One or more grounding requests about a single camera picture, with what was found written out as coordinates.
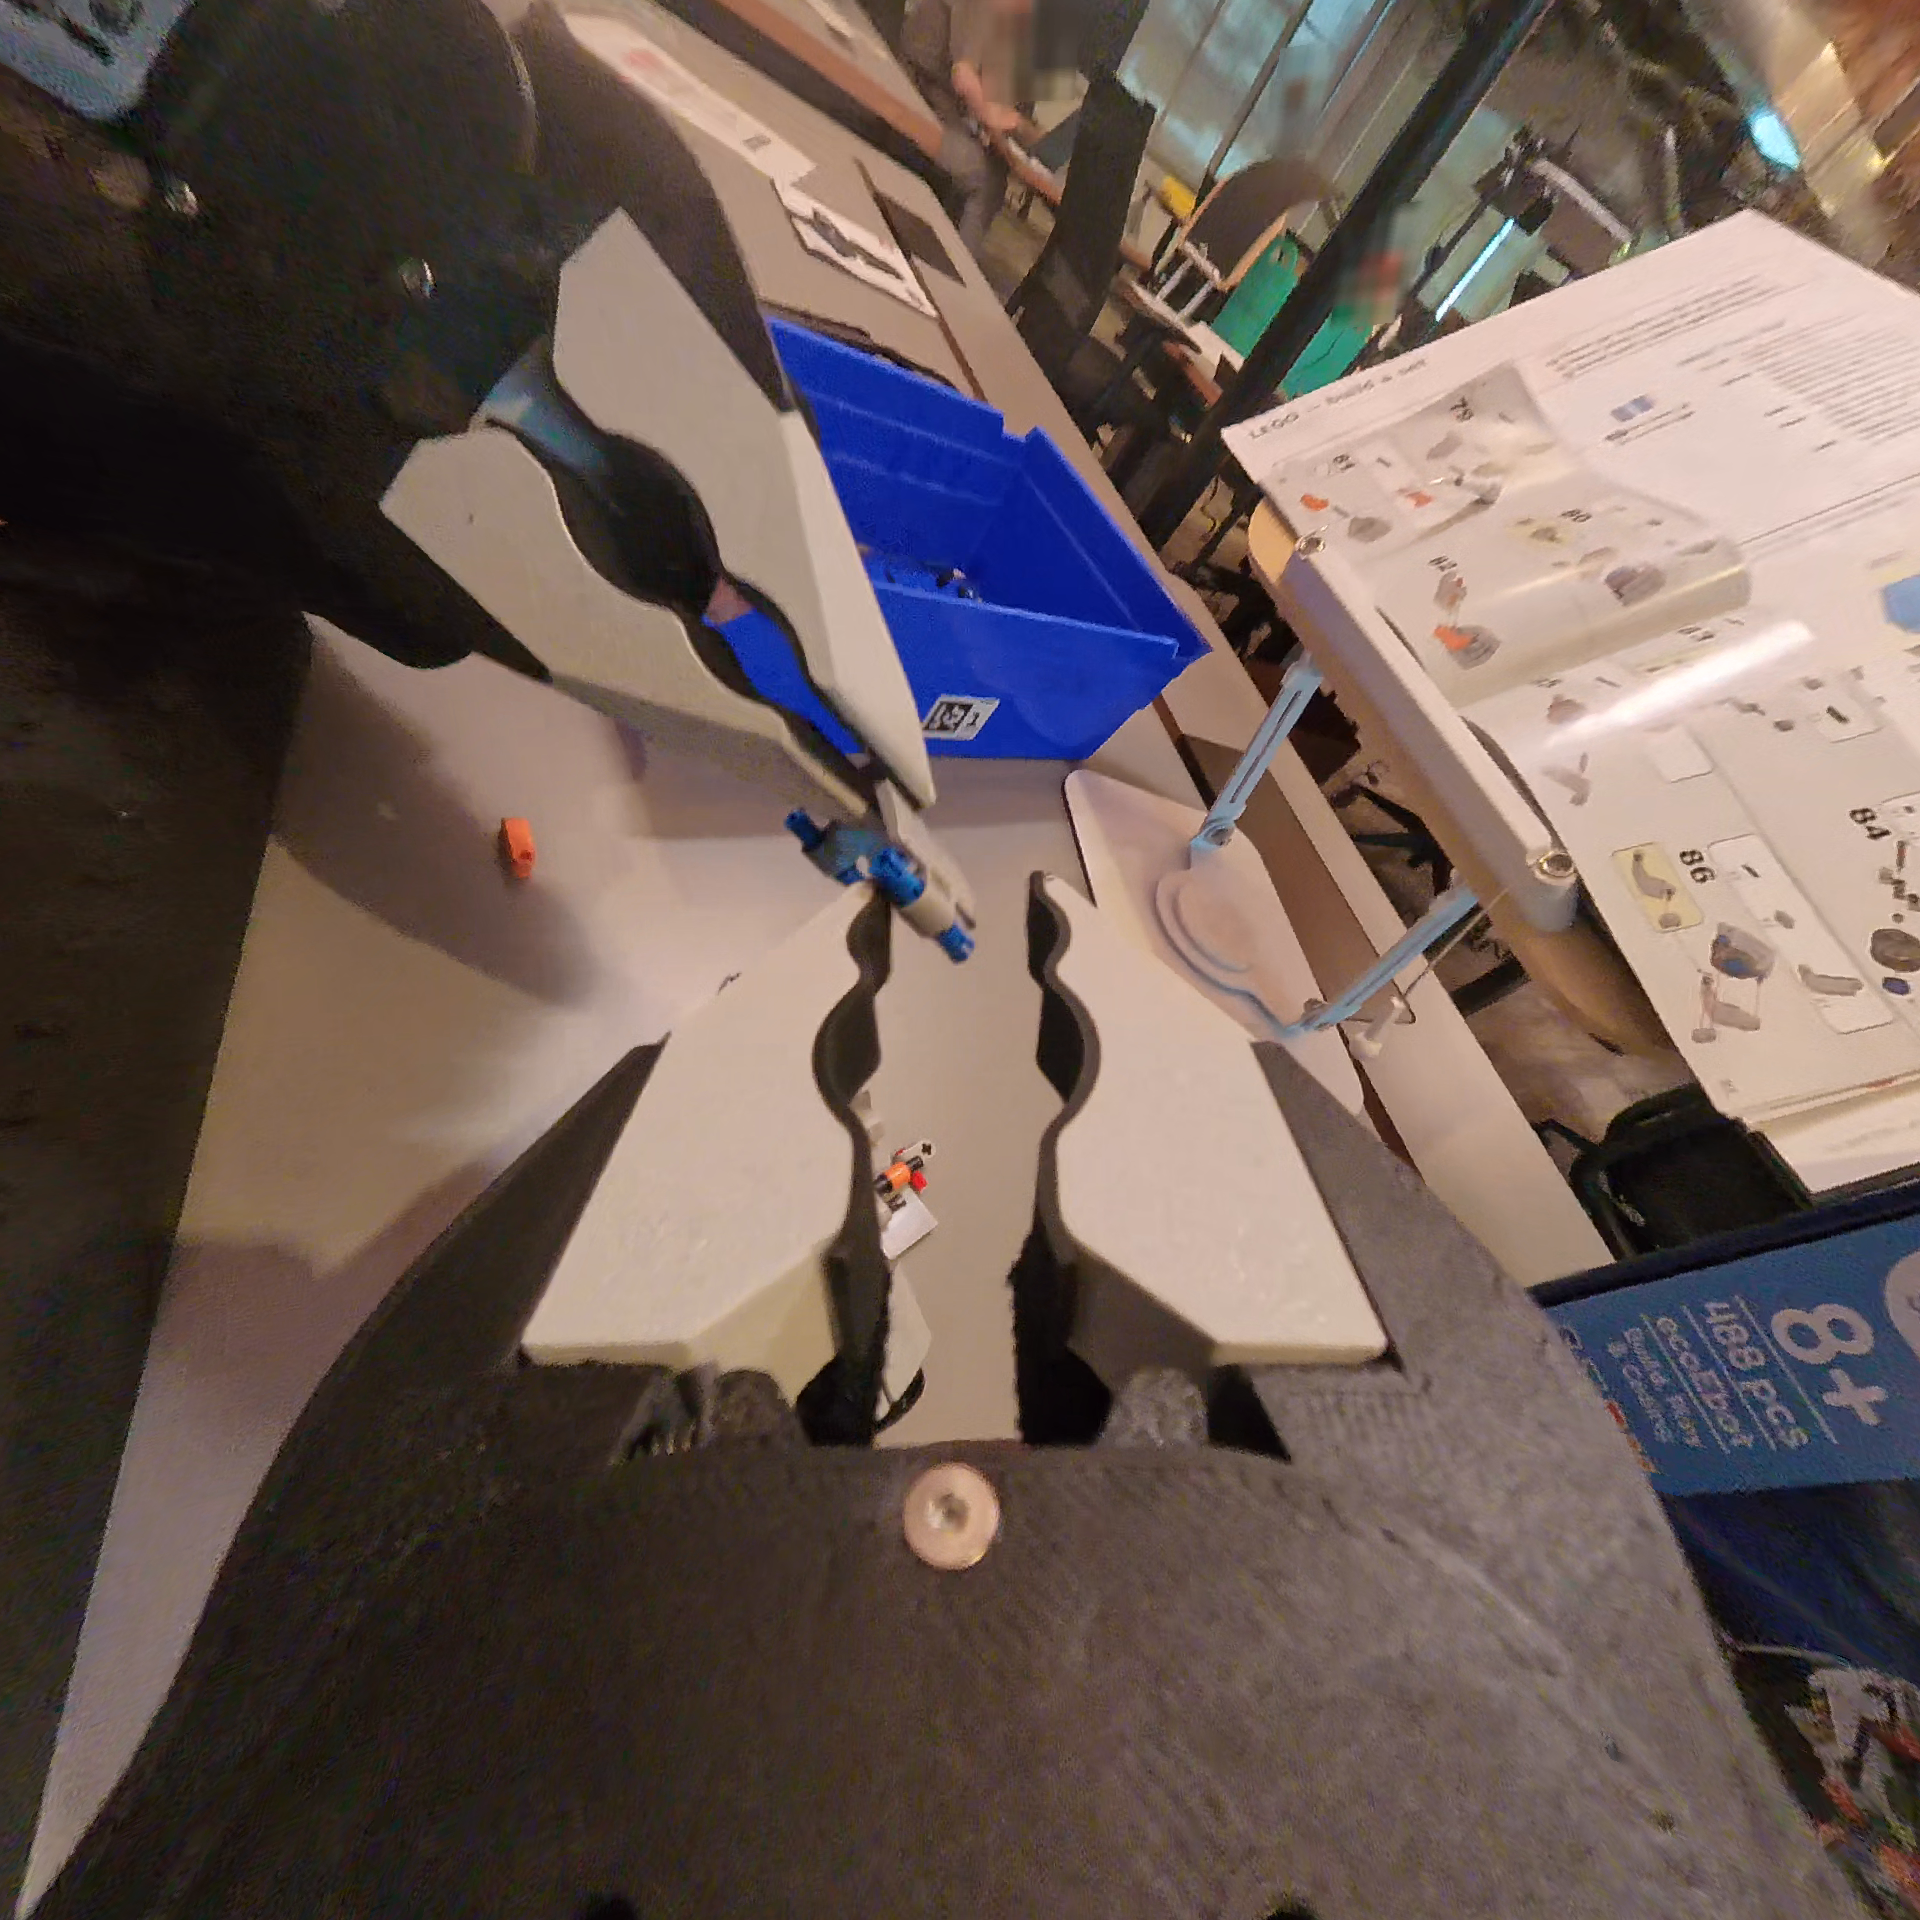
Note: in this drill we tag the grey panel with blue pins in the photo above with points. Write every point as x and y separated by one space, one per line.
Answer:
863 856

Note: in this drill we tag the blue robot kit box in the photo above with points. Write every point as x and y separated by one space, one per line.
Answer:
1724 1380

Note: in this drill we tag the small orange brick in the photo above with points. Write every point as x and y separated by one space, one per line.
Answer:
518 847

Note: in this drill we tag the small grey orange connector assembly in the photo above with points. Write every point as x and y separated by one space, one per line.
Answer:
904 1178

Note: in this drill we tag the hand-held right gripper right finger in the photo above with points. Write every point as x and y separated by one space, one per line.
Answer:
1215 1199

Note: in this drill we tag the blue plastic bin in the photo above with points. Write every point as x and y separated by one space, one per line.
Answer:
1033 600

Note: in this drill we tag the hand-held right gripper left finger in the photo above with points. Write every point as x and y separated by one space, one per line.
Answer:
705 1199

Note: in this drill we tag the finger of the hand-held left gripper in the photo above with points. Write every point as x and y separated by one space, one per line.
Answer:
569 600
705 345

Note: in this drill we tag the green chair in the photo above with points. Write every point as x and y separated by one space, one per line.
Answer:
1274 299

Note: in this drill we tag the white booklet stand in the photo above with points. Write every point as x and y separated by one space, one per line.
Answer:
1116 833

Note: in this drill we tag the instruction booklet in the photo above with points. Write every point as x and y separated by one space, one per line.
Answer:
1724 600

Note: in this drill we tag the black office chair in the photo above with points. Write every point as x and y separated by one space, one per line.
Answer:
1104 195

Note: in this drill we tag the black pole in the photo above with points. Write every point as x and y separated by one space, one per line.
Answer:
1347 254

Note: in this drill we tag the printed paper sheet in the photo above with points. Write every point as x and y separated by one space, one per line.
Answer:
705 105
855 248

